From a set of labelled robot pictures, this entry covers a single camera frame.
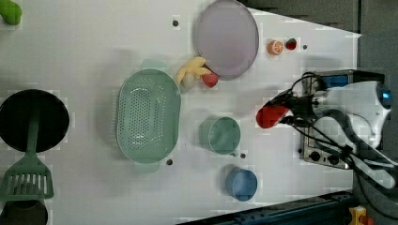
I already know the green cup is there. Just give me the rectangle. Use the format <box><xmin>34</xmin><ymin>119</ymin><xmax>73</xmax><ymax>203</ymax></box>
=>
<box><xmin>199</xmin><ymin>116</ymin><xmax>241</xmax><ymax>157</ymax></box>

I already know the silver toaster oven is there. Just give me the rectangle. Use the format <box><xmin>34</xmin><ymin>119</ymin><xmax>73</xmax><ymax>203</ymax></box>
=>
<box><xmin>302</xmin><ymin>69</ymin><xmax>391</xmax><ymax>170</ymax></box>

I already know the yellow banana toy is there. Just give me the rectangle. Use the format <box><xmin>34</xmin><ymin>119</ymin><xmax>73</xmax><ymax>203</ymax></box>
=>
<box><xmin>176</xmin><ymin>56</ymin><xmax>211</xmax><ymax>83</ymax></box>

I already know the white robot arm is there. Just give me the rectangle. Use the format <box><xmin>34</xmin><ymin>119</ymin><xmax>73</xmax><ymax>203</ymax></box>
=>
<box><xmin>256</xmin><ymin>81</ymin><xmax>397</xmax><ymax>193</ymax></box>

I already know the purple round plate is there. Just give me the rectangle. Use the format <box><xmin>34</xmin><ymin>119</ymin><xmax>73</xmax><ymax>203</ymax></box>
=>
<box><xmin>194</xmin><ymin>0</ymin><xmax>259</xmax><ymax>79</ymax></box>

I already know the beige round ball toy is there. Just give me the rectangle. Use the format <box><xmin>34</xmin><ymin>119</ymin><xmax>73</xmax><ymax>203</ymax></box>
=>
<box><xmin>182</xmin><ymin>73</ymin><xmax>195</xmax><ymax>89</ymax></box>

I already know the small red strawberry toy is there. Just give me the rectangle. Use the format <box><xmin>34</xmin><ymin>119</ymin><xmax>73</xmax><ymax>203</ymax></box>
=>
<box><xmin>285</xmin><ymin>38</ymin><xmax>297</xmax><ymax>51</ymax></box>

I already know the black frying pan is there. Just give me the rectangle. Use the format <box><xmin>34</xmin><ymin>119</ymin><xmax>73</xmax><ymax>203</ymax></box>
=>
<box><xmin>0</xmin><ymin>89</ymin><xmax>69</xmax><ymax>153</ymax></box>

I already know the yellow red emergency button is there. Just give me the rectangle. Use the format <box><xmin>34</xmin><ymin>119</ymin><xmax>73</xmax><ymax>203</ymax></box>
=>
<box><xmin>349</xmin><ymin>206</ymin><xmax>375</xmax><ymax>225</ymax></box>

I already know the green slotted spatula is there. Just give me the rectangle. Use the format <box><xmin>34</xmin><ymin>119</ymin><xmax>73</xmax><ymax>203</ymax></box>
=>
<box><xmin>1</xmin><ymin>109</ymin><xmax>54</xmax><ymax>202</ymax></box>

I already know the dark round pot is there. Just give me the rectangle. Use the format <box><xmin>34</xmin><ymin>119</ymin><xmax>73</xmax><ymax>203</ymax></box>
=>
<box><xmin>1</xmin><ymin>201</ymin><xmax>49</xmax><ymax>225</ymax></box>

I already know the red ketchup bottle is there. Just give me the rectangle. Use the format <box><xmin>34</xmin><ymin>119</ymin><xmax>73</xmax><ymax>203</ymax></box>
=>
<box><xmin>256</xmin><ymin>105</ymin><xmax>288</xmax><ymax>128</ymax></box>

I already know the blue cup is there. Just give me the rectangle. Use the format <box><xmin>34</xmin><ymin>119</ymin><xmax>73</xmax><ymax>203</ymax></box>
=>
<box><xmin>225</xmin><ymin>167</ymin><xmax>258</xmax><ymax>202</ymax></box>

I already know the green vegetable toy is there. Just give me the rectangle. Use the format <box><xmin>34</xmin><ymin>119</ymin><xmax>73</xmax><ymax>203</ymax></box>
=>
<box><xmin>0</xmin><ymin>0</ymin><xmax>23</xmax><ymax>25</ymax></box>

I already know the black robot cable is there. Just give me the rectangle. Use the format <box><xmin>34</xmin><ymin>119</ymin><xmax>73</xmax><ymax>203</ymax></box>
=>
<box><xmin>289</xmin><ymin>71</ymin><xmax>398</xmax><ymax>219</ymax></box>

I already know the blue metal frame rail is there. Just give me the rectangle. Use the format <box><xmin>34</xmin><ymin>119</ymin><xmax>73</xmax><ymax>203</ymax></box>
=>
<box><xmin>179</xmin><ymin>191</ymin><xmax>357</xmax><ymax>225</ymax></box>

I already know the green oval colander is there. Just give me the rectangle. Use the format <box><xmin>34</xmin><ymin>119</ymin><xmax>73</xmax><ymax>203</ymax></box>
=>
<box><xmin>115</xmin><ymin>59</ymin><xmax>181</xmax><ymax>173</ymax></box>

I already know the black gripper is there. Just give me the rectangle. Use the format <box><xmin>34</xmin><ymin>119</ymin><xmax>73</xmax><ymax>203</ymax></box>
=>
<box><xmin>266</xmin><ymin>89</ymin><xmax>319</xmax><ymax>127</ymax></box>

